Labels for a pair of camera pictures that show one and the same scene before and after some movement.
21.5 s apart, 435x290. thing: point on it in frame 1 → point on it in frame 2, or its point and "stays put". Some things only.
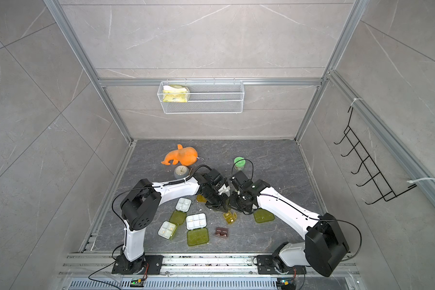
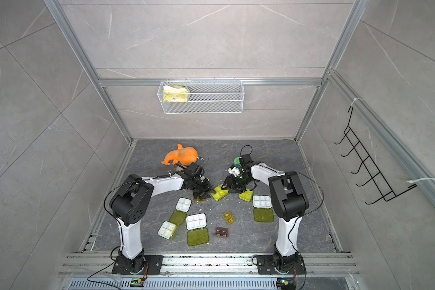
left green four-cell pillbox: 182,206 stays put
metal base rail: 195,272 stays put
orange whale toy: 186,156 stays put
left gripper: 220,205 → 208,190
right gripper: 232,203 → 232,183
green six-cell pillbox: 261,215 stays put
